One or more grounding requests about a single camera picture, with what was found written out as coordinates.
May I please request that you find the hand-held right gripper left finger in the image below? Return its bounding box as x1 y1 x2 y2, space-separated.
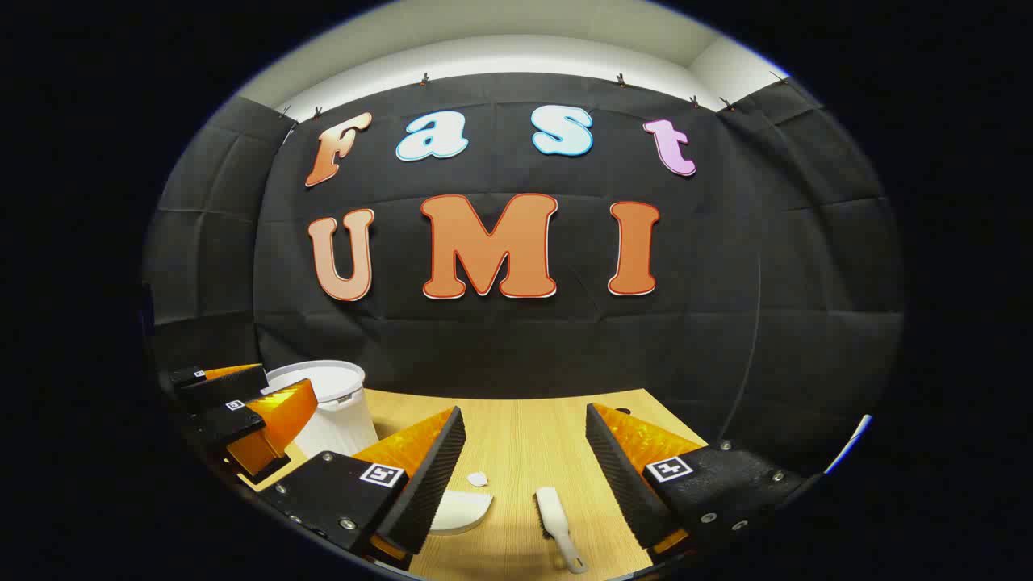
262 406 467 572

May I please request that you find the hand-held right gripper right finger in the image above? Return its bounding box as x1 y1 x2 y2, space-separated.
585 402 808 566

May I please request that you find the white plastic dustpan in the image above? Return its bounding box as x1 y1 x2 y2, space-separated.
430 488 495 536

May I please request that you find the small white broom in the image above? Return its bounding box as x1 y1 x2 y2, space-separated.
535 487 588 575

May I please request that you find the white ribbed garbage bin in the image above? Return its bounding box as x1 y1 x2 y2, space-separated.
262 360 380 461

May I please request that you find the wooden desktop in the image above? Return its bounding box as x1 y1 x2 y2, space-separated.
238 387 711 580

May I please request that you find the black backdrop cloth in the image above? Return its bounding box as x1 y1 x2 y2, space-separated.
141 73 905 485

